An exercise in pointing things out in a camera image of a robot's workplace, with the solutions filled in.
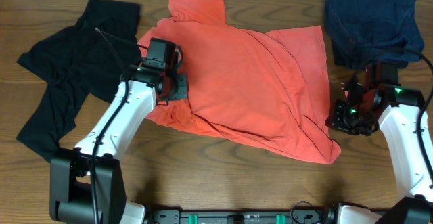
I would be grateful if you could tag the black t-shirt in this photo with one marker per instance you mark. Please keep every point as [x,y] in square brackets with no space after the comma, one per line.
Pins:
[86,58]

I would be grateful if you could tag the red t-shirt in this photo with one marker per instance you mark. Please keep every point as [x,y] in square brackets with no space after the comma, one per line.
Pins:
[267,90]

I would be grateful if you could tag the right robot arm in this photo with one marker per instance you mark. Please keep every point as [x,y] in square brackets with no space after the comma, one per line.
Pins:
[382,104]

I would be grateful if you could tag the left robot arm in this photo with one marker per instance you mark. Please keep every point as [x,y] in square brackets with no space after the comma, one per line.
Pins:
[86,182]

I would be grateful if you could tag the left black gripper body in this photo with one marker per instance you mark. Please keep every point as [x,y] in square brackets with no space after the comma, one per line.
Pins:
[178,88]

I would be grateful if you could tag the folded dark blue garment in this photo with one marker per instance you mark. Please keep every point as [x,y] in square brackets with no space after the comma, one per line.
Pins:
[360,29]

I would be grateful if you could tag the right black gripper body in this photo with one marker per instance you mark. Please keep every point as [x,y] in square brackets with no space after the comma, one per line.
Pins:
[352,119]

